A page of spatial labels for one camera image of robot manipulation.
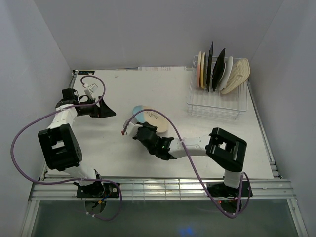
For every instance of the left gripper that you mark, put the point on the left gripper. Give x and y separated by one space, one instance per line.
103 111

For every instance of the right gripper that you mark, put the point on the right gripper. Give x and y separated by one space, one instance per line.
150 127

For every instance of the blue cream round plate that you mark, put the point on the blue cream round plate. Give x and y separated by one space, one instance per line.
153 119

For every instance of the yellow cream round plate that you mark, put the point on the yellow cream round plate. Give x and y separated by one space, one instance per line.
203 67

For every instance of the pink cream round plate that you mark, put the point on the pink cream round plate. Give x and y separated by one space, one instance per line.
199 68

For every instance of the black floral square plate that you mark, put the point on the black floral square plate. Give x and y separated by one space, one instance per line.
218 69

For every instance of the cream floral square plate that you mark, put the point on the cream floral square plate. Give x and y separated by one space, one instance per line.
209 67

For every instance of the green rimmed white plate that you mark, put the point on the green rimmed white plate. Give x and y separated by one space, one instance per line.
226 74

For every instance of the orange woven square plate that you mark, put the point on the orange woven square plate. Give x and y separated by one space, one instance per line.
239 74

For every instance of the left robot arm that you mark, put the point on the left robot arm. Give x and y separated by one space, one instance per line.
59 145

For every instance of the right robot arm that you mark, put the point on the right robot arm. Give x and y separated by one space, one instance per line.
226 149

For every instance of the blue label sticker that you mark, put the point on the blue label sticker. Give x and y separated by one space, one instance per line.
86 72

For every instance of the paper sheets at back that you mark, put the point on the paper sheets at back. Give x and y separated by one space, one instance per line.
162 68

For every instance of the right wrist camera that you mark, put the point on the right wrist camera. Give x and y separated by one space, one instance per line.
130 129

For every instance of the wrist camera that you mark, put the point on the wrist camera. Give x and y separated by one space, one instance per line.
89 90
130 129

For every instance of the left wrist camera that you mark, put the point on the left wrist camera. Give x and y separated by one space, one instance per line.
89 90

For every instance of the white wire dish rack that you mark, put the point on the white wire dish rack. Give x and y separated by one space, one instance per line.
213 104

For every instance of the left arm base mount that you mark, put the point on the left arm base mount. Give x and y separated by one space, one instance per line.
97 190

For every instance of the aluminium frame rail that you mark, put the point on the aluminium frame rail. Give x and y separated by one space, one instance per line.
165 190

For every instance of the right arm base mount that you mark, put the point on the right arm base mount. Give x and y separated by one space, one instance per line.
219 190

